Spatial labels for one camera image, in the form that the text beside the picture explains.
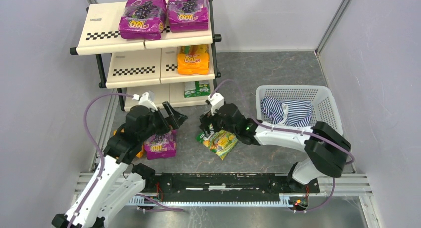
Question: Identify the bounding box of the green Fox's spring tea bag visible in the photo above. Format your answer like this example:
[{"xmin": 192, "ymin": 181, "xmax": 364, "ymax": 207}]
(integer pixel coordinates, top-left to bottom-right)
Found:
[{"xmin": 196, "ymin": 130, "xmax": 238, "ymax": 160}]

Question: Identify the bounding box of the orange mango gummy bag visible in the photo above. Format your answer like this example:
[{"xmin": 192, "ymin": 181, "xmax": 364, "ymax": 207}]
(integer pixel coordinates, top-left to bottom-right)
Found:
[
  {"xmin": 113, "ymin": 129, "xmax": 145, "ymax": 158},
  {"xmin": 177, "ymin": 44, "xmax": 210, "ymax": 75}
]

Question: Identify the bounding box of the purple grape gummy bag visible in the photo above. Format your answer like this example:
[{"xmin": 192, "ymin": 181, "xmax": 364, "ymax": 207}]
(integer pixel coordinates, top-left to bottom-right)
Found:
[
  {"xmin": 119, "ymin": 0, "xmax": 167, "ymax": 40},
  {"xmin": 144, "ymin": 130, "xmax": 177, "ymax": 160}
]

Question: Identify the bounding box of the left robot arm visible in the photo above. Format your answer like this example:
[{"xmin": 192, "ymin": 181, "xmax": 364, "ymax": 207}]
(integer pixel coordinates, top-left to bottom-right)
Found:
[{"xmin": 51, "ymin": 101, "xmax": 188, "ymax": 228}]

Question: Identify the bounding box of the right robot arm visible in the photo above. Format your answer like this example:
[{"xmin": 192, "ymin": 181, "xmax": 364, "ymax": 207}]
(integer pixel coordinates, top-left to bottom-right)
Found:
[{"xmin": 199, "ymin": 103, "xmax": 355, "ymax": 186}]

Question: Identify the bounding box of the green Fox's bag on shelf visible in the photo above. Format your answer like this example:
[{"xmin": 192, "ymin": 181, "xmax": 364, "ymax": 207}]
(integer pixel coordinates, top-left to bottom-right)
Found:
[{"xmin": 183, "ymin": 81, "xmax": 211, "ymax": 98}]

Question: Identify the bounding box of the cream three-tier shelf rack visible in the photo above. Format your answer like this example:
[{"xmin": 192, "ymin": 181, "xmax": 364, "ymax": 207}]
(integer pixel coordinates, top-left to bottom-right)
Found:
[{"xmin": 70, "ymin": 0, "xmax": 222, "ymax": 107}]

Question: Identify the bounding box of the blue white striped cloth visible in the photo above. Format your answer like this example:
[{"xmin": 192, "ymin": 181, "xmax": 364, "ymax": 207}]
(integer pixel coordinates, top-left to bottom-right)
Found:
[{"xmin": 260, "ymin": 97, "xmax": 313, "ymax": 127}]

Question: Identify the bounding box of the white plastic laundry basket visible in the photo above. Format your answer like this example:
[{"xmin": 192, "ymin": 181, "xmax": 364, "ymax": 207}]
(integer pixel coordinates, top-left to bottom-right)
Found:
[{"xmin": 256, "ymin": 85, "xmax": 343, "ymax": 135}]

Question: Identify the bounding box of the purple gummy bag top right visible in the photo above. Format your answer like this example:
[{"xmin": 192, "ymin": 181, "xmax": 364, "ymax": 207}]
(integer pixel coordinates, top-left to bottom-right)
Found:
[{"xmin": 167, "ymin": 0, "xmax": 209, "ymax": 33}]

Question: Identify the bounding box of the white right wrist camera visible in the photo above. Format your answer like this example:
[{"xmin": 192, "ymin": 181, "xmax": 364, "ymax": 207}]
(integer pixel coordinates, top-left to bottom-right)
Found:
[{"xmin": 206, "ymin": 93, "xmax": 225, "ymax": 115}]

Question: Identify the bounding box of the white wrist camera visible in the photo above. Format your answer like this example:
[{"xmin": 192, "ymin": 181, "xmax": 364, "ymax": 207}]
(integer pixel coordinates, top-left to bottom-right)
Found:
[
  {"xmin": 206, "ymin": 93, "xmax": 225, "ymax": 115},
  {"xmin": 132, "ymin": 91, "xmax": 158, "ymax": 112}
]

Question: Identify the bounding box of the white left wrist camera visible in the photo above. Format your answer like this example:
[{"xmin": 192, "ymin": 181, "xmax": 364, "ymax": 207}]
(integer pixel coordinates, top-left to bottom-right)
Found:
[{"xmin": 132, "ymin": 91, "xmax": 158, "ymax": 112}]

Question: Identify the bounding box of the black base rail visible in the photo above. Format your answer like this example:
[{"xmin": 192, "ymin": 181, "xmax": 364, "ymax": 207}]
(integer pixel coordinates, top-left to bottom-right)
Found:
[{"xmin": 141, "ymin": 173, "xmax": 320, "ymax": 203}]

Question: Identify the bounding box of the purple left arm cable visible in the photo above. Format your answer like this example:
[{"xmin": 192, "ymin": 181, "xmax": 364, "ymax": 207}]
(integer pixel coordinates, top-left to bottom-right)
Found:
[{"xmin": 66, "ymin": 92, "xmax": 185, "ymax": 228}]

